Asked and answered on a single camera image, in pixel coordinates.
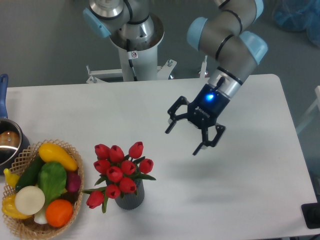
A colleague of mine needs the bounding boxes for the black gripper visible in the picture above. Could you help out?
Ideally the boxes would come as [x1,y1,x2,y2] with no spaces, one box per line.
[164,83,231,156]

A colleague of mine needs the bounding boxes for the red tulip bouquet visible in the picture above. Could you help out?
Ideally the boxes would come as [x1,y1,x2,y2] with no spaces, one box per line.
[82,141,156,213]

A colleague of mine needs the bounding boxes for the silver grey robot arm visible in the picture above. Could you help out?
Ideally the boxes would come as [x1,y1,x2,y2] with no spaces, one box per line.
[82,0,268,148]

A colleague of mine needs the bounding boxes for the dark grey ribbed vase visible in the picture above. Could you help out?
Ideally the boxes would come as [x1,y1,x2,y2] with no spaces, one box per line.
[105,177,145,210]

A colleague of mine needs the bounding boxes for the blue plastic bag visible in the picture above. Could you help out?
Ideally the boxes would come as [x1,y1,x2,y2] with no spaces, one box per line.
[272,0,320,47]

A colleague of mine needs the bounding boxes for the purple red onion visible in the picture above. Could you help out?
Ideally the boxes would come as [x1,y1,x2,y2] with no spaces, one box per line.
[65,171,82,193]

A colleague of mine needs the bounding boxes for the black device at edge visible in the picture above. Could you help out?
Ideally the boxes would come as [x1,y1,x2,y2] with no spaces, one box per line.
[301,202,320,229]

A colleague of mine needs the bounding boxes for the yellow squash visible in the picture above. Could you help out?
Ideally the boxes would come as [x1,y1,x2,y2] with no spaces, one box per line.
[38,142,78,172]

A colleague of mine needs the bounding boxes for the green lettuce leaf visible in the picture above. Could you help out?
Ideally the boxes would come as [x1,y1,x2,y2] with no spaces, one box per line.
[37,161,67,207]

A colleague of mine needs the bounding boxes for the orange fruit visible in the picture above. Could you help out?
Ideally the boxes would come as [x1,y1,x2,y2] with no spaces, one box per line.
[45,199,73,228]

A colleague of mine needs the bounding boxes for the dark green cucumber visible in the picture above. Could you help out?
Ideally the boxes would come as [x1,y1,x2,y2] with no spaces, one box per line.
[15,156,45,192]

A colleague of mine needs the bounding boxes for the white round onion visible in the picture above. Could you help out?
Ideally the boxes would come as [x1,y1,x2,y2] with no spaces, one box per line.
[14,186,45,215]

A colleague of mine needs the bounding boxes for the woven wicker basket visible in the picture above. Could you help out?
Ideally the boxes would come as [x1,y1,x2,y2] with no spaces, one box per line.
[2,139,85,240]

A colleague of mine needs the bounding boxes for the yellow bell pepper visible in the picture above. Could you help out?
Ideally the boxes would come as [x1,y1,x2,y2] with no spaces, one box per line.
[1,194,32,220]

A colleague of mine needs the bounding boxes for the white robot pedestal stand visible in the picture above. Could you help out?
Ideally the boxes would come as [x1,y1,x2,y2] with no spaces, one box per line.
[86,46,177,84]

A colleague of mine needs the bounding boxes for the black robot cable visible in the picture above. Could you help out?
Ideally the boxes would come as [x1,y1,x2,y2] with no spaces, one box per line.
[126,38,139,82]

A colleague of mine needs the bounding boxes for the white frame at right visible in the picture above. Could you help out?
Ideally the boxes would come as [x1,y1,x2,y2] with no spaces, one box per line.
[295,85,320,135]

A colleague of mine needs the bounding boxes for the blue handled saucepan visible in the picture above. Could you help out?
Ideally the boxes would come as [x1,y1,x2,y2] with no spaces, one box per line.
[0,73,30,176]

